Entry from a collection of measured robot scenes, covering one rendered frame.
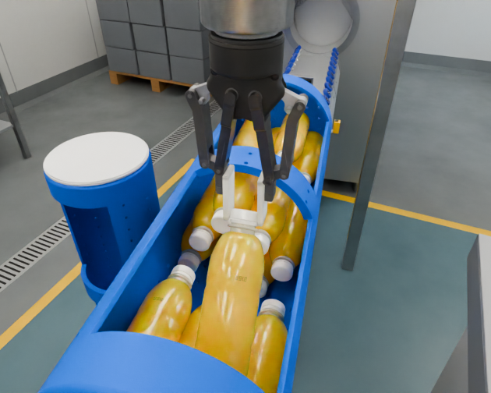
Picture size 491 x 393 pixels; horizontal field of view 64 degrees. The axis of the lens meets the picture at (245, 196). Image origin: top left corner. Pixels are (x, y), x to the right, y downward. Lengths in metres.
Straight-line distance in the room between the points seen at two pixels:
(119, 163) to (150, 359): 0.75
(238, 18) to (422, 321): 1.90
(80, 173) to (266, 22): 0.80
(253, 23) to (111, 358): 0.34
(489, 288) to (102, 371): 0.61
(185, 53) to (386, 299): 2.93
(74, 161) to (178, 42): 3.04
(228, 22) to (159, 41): 3.84
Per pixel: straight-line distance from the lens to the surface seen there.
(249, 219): 0.50
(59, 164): 1.15
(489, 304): 0.76
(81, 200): 1.08
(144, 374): 0.41
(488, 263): 0.84
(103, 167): 1.09
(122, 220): 1.11
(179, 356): 0.42
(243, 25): 0.37
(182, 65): 4.13
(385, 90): 1.68
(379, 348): 1.97
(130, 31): 4.39
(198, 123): 0.45
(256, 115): 0.42
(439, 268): 2.41
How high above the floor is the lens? 1.59
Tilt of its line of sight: 36 degrees down
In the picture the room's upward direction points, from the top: straight up
